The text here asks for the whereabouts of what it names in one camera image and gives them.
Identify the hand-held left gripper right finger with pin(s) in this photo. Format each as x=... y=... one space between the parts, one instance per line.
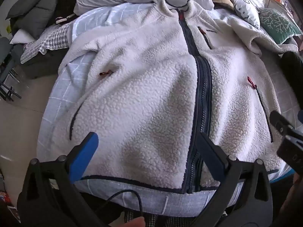
x=210 y=156

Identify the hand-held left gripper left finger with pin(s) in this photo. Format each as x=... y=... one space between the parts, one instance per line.
x=84 y=155

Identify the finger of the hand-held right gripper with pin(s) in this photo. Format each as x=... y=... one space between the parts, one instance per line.
x=281 y=124

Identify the white fleece zip jacket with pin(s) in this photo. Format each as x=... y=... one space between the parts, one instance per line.
x=142 y=87

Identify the person's right forearm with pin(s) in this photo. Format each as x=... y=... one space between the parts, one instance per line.
x=294 y=194

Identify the person's left hand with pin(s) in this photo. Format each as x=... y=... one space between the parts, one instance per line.
x=135 y=222

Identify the light blue checked duvet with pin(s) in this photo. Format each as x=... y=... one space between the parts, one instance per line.
x=64 y=94

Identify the green patterned cushion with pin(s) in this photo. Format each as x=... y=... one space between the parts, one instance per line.
x=277 y=23

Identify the grey plaid cloth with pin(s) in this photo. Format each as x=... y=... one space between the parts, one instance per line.
x=47 y=40

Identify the white printed pillow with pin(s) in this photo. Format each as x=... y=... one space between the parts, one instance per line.
x=246 y=7

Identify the black metal chair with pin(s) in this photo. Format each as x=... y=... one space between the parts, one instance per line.
x=7 y=59

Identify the cluttered shelf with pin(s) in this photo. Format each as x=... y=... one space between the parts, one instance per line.
x=280 y=0

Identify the small white pillow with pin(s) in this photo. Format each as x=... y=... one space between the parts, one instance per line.
x=21 y=37

